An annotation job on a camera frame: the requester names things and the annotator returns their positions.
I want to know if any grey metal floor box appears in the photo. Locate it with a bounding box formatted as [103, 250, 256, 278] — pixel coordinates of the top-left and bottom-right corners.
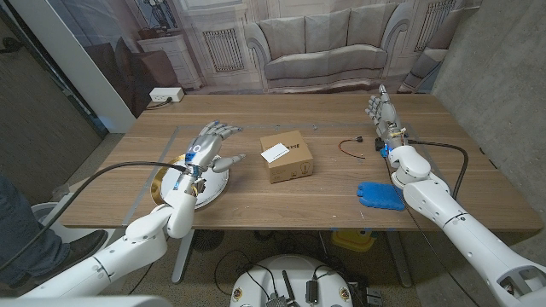
[365, 287, 385, 307]

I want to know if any black round floor object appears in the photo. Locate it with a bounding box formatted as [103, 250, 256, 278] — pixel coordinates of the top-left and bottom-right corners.
[191, 229, 225, 252]

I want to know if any white table leg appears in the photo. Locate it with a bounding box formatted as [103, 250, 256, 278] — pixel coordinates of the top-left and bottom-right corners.
[386, 229, 414, 289]
[171, 229, 196, 285]

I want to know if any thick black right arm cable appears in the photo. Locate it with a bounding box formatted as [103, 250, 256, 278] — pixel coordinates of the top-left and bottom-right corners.
[407, 139, 469, 200]

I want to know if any white paper plate gold rim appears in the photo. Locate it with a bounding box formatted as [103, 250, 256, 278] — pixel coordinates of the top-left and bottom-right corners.
[149, 153, 230, 211]

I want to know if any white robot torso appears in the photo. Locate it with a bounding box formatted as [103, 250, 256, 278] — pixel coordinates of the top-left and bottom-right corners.
[229, 254, 354, 307]

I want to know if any white card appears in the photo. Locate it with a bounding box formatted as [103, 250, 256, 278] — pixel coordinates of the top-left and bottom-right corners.
[260, 142, 291, 164]

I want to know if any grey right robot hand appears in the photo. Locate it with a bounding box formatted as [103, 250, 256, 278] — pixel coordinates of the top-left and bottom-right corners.
[365, 84, 410, 150]

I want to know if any brown cardboard packing box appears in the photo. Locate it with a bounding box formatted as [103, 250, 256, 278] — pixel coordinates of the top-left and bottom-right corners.
[259, 130, 315, 185]

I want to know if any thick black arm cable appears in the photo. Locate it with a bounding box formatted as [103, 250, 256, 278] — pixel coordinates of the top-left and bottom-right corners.
[407, 139, 469, 200]
[0, 160, 191, 272]

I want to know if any red black wire with connector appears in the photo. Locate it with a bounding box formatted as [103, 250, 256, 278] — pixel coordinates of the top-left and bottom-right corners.
[338, 136, 367, 160]

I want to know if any blue ice pack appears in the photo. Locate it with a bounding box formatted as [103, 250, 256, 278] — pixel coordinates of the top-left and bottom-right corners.
[357, 181, 406, 212]

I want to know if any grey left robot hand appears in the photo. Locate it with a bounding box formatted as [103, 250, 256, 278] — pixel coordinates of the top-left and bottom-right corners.
[183, 120, 247, 180]

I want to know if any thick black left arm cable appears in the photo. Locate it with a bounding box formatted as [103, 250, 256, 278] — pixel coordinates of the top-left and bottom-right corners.
[0, 160, 191, 272]

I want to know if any black door handle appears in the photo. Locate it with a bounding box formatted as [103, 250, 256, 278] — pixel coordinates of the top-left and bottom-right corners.
[0, 37, 23, 55]

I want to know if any yellow object under table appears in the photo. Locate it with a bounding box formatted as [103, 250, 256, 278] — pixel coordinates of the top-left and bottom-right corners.
[331, 229, 377, 252]

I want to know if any printed living room backdrop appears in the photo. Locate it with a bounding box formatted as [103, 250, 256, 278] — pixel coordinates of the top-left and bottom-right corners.
[46, 0, 483, 120]

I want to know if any person leg in jeans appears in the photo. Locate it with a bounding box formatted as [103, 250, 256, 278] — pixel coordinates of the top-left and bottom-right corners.
[0, 174, 72, 287]

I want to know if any white power strip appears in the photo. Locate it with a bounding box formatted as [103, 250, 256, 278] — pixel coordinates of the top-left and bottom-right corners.
[148, 86, 185, 103]

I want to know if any dark shoe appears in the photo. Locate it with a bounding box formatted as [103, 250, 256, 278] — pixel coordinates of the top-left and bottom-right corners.
[32, 229, 108, 282]

